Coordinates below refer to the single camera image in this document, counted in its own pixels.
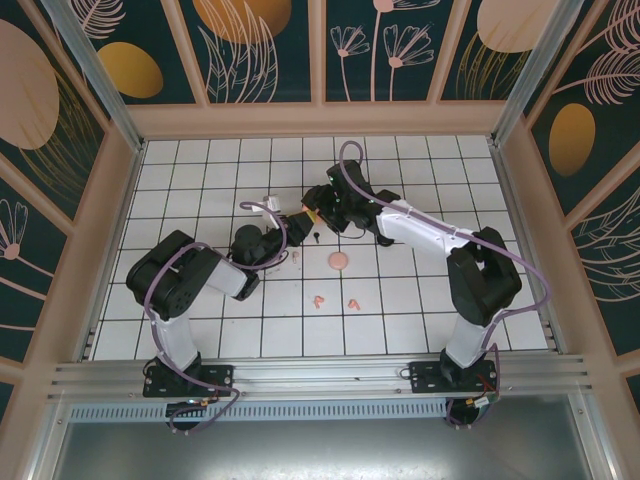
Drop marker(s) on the black base wiring bundle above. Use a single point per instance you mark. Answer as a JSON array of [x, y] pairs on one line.
[[187, 415], [470, 407]]

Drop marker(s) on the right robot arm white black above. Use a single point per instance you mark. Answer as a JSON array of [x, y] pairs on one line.
[[425, 235]]

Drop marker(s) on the aluminium side rail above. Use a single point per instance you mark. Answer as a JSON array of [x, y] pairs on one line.
[[513, 200], [112, 250]]

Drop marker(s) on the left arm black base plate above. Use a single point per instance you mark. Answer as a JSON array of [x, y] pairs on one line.
[[220, 375]]

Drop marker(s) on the aluminium mounting rail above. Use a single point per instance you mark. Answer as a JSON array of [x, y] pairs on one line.
[[320, 372]]

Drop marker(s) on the grey metal panel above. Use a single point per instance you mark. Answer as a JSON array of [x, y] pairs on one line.
[[320, 450]]

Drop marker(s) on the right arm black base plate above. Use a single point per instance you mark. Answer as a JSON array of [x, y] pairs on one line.
[[422, 377]]

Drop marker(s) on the black earbud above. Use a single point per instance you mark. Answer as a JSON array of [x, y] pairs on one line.
[[316, 236]]

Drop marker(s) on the aluminium corner post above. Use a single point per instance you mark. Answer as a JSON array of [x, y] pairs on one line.
[[537, 75], [100, 75]]

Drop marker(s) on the salmon earbud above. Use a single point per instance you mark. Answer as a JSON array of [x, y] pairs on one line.
[[318, 301], [354, 304]]

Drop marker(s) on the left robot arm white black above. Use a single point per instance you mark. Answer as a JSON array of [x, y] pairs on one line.
[[170, 290]]

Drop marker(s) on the pale pink round charging case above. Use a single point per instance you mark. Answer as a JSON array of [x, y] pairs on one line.
[[339, 260]]

